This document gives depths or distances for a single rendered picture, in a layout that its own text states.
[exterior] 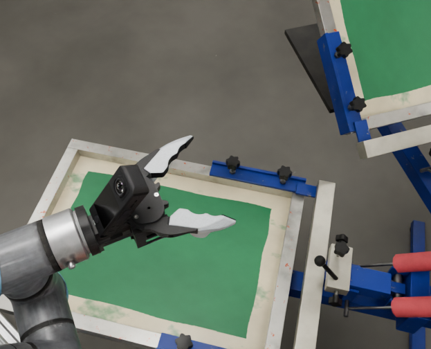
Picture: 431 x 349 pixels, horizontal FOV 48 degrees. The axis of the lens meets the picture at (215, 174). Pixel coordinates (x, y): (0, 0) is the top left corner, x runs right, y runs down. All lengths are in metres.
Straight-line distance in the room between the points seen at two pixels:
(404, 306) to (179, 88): 2.21
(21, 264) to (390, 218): 2.29
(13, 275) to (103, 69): 2.76
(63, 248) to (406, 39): 1.30
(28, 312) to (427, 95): 1.32
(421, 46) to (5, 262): 1.39
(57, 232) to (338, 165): 2.32
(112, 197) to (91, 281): 0.82
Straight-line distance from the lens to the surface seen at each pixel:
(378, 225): 2.70
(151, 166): 0.70
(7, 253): 0.67
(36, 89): 3.35
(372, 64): 1.60
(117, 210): 0.63
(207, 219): 0.66
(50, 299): 0.74
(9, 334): 2.27
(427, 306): 1.31
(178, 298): 1.38
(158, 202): 0.67
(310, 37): 2.07
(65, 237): 0.66
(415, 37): 1.69
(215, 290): 1.39
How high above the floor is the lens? 2.25
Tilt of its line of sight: 56 degrees down
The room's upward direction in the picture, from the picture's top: straight up
